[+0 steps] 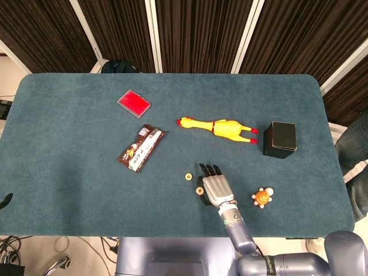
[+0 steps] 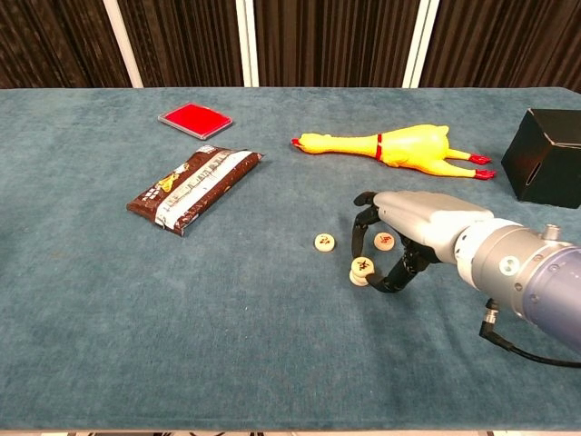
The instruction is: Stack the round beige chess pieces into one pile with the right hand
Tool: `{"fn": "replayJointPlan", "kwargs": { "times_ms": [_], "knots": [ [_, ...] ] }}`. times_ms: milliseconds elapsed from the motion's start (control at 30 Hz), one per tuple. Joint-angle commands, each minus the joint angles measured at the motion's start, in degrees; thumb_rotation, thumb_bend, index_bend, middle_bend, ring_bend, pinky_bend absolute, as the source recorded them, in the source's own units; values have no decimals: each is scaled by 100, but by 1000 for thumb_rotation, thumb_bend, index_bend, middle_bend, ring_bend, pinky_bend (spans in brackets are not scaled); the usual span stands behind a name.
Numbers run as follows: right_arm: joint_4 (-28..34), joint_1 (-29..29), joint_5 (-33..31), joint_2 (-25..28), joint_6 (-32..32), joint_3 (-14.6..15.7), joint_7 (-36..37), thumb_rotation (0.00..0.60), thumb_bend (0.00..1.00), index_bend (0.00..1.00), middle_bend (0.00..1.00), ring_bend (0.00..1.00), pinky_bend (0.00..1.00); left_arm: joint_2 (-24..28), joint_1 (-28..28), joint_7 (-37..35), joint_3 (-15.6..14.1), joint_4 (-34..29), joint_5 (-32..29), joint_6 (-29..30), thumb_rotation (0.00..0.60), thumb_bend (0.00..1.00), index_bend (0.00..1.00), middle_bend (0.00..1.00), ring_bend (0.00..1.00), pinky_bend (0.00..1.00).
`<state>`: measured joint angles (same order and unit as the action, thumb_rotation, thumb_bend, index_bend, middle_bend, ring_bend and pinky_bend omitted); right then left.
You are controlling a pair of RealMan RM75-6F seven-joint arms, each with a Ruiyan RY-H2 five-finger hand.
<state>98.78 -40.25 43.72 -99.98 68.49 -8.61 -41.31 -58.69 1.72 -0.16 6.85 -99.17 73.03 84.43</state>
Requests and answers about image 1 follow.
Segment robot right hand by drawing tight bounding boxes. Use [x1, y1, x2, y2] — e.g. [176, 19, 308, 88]
[196, 162, 237, 208]

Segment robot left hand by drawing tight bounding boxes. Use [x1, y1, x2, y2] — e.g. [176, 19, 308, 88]
[0, 193, 14, 210]

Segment orange turtle toy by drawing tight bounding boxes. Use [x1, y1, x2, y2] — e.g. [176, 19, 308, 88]
[251, 187, 275, 209]

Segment yellow rubber chicken toy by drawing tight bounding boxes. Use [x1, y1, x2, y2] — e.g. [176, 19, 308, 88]
[176, 116, 260, 144]

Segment teal table cloth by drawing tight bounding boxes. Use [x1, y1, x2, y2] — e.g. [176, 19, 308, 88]
[0, 73, 355, 238]

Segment black floor box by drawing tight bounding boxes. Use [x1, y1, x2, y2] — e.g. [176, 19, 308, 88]
[0, 266, 26, 276]

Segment chrome chair base leg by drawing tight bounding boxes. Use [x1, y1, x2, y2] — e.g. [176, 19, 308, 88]
[43, 256, 71, 276]

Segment blue-grey robot torso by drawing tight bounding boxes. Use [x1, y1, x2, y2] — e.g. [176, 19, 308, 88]
[114, 236, 241, 276]

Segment black cardboard box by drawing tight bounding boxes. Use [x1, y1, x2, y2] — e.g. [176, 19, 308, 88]
[263, 121, 298, 160]

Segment brown snack packet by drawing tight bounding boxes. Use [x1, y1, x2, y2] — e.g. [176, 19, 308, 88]
[116, 124, 167, 174]

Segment black floor device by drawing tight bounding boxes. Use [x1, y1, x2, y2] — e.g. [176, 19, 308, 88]
[0, 99, 12, 119]

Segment red ink pad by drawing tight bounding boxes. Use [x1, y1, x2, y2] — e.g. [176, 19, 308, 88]
[116, 89, 152, 118]

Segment person in dark clothing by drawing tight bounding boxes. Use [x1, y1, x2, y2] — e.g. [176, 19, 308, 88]
[335, 110, 368, 223]

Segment black bag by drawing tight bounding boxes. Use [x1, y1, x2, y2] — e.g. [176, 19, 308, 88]
[101, 59, 138, 74]

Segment dark brown pleated curtain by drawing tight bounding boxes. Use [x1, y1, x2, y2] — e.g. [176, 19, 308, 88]
[0, 0, 97, 72]
[323, 57, 368, 127]
[240, 0, 368, 86]
[152, 0, 254, 74]
[78, 0, 156, 72]

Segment black floor cable bundle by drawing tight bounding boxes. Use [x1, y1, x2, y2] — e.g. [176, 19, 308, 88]
[0, 235, 32, 265]

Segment white partition frame post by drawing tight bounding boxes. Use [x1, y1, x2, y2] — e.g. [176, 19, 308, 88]
[320, 43, 368, 97]
[0, 39, 32, 75]
[68, 0, 105, 74]
[144, 0, 163, 74]
[231, 0, 265, 74]

